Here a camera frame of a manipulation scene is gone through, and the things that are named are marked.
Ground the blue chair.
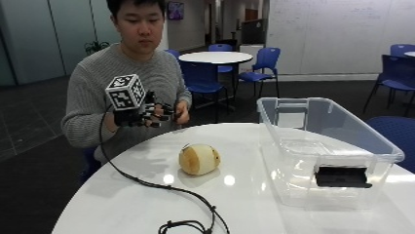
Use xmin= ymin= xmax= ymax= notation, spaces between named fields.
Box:
xmin=208 ymin=43 xmax=234 ymax=74
xmin=178 ymin=59 xmax=232 ymax=124
xmin=362 ymin=54 xmax=415 ymax=115
xmin=236 ymin=47 xmax=282 ymax=98
xmin=389 ymin=43 xmax=415 ymax=59
xmin=164 ymin=48 xmax=182 ymax=60

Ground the person in grey sweater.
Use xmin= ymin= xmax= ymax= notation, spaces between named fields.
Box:
xmin=60 ymin=0 xmax=193 ymax=166

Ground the green potted plant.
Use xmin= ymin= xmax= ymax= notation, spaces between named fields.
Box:
xmin=83 ymin=40 xmax=112 ymax=57

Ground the dark cabinet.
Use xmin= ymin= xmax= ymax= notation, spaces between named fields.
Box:
xmin=240 ymin=19 xmax=267 ymax=46

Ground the white cabinet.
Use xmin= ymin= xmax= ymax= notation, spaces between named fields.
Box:
xmin=237 ymin=43 xmax=266 ymax=74

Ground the clear plastic storage bin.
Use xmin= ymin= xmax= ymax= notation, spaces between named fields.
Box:
xmin=256 ymin=97 xmax=406 ymax=210

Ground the purple wall picture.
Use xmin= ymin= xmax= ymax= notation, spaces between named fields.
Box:
xmin=166 ymin=1 xmax=185 ymax=20

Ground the black bin handle latch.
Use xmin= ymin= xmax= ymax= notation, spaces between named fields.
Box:
xmin=314 ymin=166 xmax=374 ymax=189

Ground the white marker cube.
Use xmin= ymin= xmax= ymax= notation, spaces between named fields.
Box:
xmin=104 ymin=73 xmax=148 ymax=112

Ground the black glove cable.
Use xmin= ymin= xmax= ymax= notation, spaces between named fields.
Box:
xmin=99 ymin=103 xmax=232 ymax=234

